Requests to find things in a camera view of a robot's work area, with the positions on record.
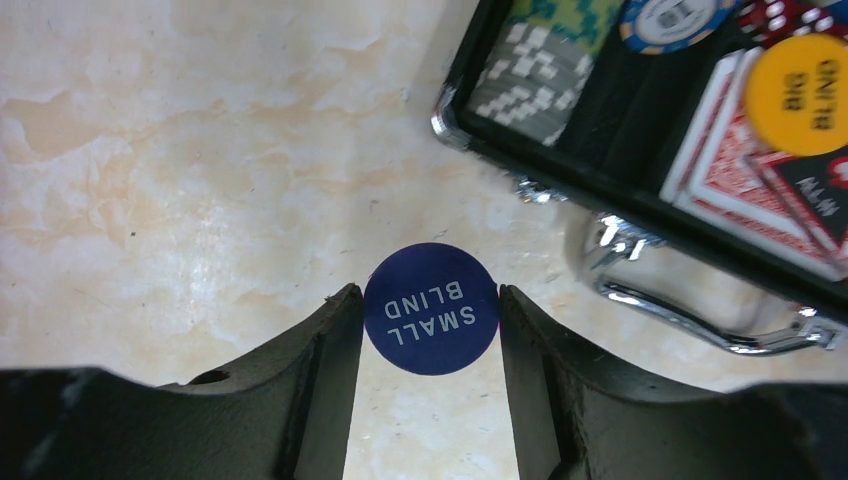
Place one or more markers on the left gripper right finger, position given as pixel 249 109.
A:
pixel 580 412

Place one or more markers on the black aluminium poker case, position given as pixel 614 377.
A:
pixel 627 122

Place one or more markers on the orange round dealer button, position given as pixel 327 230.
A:
pixel 795 96

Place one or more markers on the red playing card deck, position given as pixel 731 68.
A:
pixel 710 179

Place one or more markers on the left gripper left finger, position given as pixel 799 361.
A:
pixel 280 411

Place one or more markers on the red black triangle marker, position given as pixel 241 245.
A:
pixel 814 188

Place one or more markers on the dark blue round button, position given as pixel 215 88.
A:
pixel 431 309

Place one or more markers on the blue poker chip bottom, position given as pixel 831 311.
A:
pixel 657 27

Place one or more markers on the green grey chip stack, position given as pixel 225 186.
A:
pixel 540 63

